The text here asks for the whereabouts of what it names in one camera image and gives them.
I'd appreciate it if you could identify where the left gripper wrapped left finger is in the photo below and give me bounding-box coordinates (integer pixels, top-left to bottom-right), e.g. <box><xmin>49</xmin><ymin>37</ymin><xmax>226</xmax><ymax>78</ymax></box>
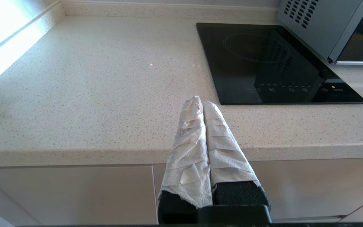
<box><xmin>157</xmin><ymin>96</ymin><xmax>213</xmax><ymax>224</ymax></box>

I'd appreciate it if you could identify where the left gripper wrapped right finger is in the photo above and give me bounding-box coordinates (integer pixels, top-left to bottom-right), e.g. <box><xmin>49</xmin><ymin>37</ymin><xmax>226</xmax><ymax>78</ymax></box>
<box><xmin>203</xmin><ymin>101</ymin><xmax>271</xmax><ymax>206</ymax></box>

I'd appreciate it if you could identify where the silver microwave oven body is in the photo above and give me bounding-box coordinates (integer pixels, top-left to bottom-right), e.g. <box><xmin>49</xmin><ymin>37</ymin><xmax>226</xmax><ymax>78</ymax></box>
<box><xmin>277</xmin><ymin>0</ymin><xmax>363</xmax><ymax>61</ymax></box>

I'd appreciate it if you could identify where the beige wide cabinet front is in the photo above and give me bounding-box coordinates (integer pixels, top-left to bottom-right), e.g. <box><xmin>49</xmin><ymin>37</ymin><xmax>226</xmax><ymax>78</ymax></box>
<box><xmin>0</xmin><ymin>166</ymin><xmax>158</xmax><ymax>226</ymax></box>
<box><xmin>153</xmin><ymin>158</ymin><xmax>363</xmax><ymax>221</ymax></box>

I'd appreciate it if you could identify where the black glass induction cooktop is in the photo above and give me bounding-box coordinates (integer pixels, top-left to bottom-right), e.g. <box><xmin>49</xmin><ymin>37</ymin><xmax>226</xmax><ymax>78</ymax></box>
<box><xmin>196</xmin><ymin>22</ymin><xmax>363</xmax><ymax>105</ymax></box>

